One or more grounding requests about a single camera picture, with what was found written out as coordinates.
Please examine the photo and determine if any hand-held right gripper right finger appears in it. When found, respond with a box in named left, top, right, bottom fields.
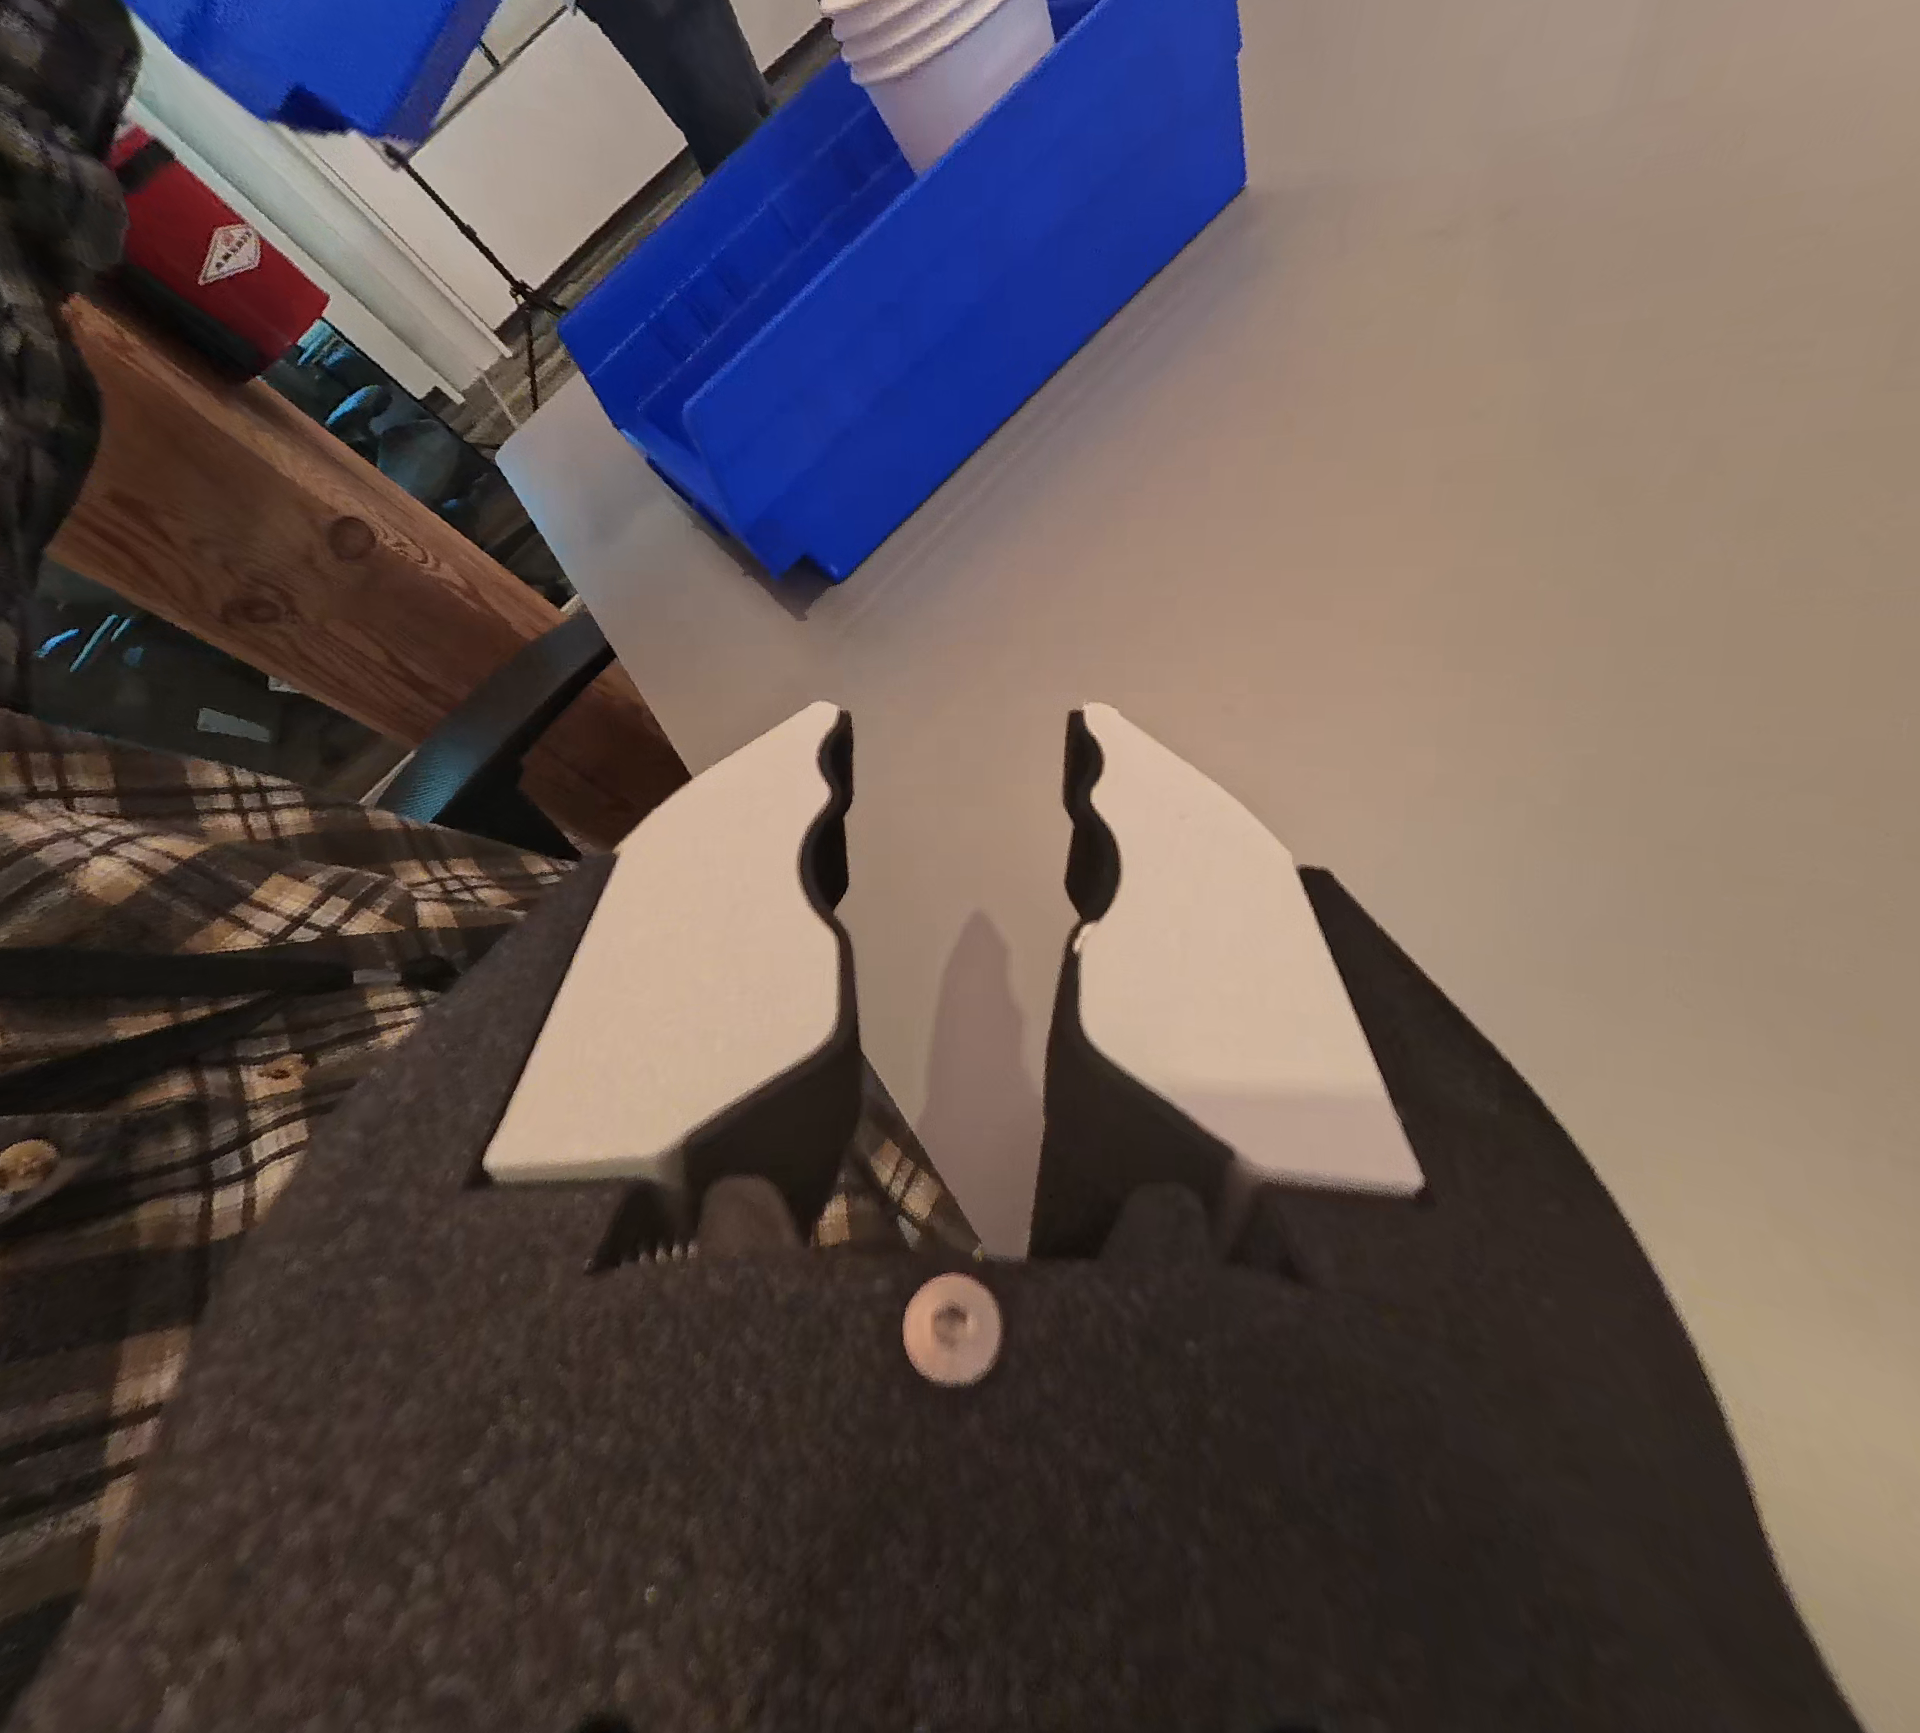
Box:
left=1040, top=703, right=1426, bottom=1196

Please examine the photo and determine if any person's left forearm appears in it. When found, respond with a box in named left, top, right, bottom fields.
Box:
left=0, top=0, right=146, bottom=717

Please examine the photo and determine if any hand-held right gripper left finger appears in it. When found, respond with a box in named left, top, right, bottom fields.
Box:
left=482, top=703, right=864, bottom=1186

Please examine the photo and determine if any black office chair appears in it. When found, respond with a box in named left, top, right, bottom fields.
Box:
left=368, top=607, right=617, bottom=857

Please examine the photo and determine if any wooden pillar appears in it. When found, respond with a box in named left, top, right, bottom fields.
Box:
left=48, top=293, right=692, bottom=852

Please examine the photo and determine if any red fire extinguisher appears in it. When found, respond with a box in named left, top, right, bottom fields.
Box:
left=112, top=120, right=330, bottom=378

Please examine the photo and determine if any person in plaid shirt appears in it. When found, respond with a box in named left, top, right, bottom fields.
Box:
left=0, top=707, right=979, bottom=1618

